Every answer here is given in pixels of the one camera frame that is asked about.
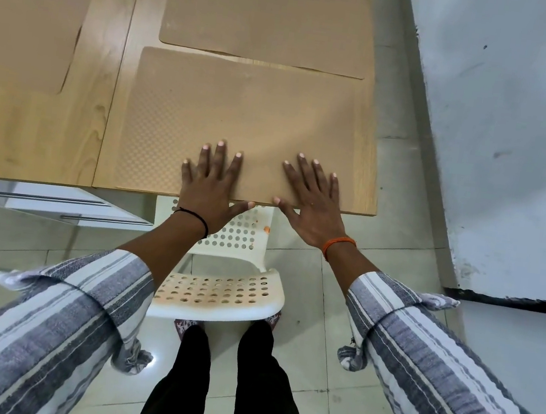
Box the person's left hand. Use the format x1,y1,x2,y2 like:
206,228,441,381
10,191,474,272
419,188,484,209
173,136,263,242

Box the person's right hand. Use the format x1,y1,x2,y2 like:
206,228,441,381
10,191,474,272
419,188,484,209
267,150,359,256

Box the beige textured placemat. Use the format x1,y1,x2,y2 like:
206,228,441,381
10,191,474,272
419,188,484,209
156,0,384,82
114,43,370,220

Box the person's left forearm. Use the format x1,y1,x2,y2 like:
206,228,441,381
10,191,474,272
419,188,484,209
112,204,209,295

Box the person's right forearm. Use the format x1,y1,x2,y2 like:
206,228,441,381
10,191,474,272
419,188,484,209
321,240,383,297

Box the black wrist thread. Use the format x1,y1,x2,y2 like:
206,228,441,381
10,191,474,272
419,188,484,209
170,205,212,241

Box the orange wrist thread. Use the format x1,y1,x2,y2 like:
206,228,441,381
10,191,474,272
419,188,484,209
321,234,358,265

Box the white perforated plastic chair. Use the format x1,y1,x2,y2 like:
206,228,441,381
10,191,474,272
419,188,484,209
140,192,297,334

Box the brown patterned sandal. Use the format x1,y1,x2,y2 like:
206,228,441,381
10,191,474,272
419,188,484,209
172,317,200,340
262,310,283,333

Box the light wooden table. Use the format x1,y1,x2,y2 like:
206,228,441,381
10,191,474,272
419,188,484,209
0,0,404,227

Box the black trousers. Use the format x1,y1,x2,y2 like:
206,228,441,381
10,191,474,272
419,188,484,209
136,308,328,414

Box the grey white striped shirt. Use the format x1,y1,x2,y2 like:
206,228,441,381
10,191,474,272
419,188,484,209
0,224,546,414

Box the white cabinet with silver handles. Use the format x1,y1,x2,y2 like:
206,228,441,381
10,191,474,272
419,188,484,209
0,177,158,236

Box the black wall frame strip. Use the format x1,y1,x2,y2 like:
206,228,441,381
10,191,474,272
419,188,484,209
442,284,546,314

